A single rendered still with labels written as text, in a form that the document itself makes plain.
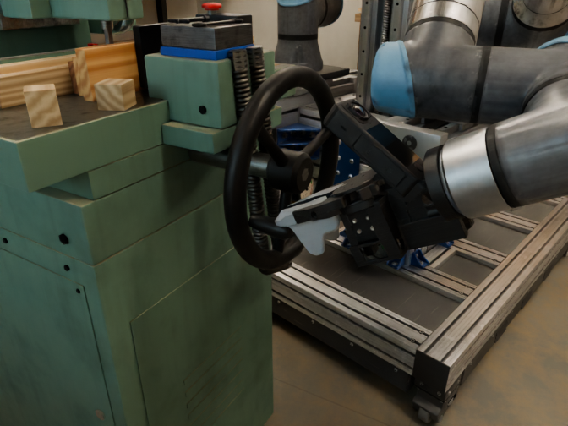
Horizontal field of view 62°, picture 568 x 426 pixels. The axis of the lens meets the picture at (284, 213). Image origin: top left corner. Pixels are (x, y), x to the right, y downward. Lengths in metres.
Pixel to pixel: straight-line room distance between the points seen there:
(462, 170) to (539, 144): 0.06
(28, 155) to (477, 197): 0.46
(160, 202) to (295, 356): 0.92
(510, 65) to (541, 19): 0.59
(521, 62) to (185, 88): 0.42
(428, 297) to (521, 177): 1.10
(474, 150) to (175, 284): 0.55
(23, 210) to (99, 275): 0.15
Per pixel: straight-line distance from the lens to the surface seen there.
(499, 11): 1.12
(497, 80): 0.49
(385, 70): 0.50
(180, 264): 0.81
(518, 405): 1.55
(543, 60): 0.51
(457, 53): 0.51
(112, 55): 0.76
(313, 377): 1.48
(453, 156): 0.43
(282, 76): 0.61
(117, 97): 0.67
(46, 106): 0.63
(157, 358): 0.86
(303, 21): 1.40
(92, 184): 0.65
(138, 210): 0.71
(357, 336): 1.37
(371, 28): 1.37
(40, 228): 0.75
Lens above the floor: 1.06
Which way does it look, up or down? 26 degrees down
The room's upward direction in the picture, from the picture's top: straight up
